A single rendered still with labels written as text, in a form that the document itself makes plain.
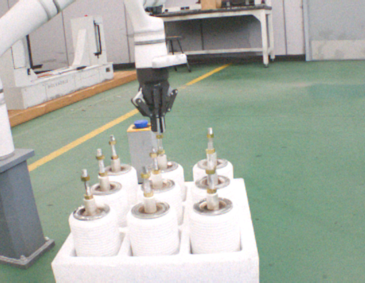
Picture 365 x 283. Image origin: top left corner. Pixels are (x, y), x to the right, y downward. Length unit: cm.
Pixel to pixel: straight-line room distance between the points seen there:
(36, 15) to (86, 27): 337
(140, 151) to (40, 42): 633
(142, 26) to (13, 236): 65
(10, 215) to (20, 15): 52
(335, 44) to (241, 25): 133
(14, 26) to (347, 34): 498
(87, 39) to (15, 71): 128
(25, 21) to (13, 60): 230
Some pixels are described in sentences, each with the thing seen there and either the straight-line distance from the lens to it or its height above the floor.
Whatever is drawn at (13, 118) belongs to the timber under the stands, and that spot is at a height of 6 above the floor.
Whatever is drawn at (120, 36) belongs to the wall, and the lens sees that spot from 646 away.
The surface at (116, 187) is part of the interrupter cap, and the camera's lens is 90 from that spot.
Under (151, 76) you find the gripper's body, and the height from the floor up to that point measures 48.
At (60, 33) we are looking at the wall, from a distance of 709.
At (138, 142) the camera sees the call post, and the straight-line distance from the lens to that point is 113.
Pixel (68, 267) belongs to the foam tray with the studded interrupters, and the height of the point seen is 17.
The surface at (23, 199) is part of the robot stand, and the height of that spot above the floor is 18.
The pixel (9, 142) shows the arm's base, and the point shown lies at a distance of 111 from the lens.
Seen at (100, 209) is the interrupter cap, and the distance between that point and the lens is 81.
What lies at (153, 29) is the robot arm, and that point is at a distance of 90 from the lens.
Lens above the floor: 58
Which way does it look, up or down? 16 degrees down
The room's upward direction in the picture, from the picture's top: 5 degrees counter-clockwise
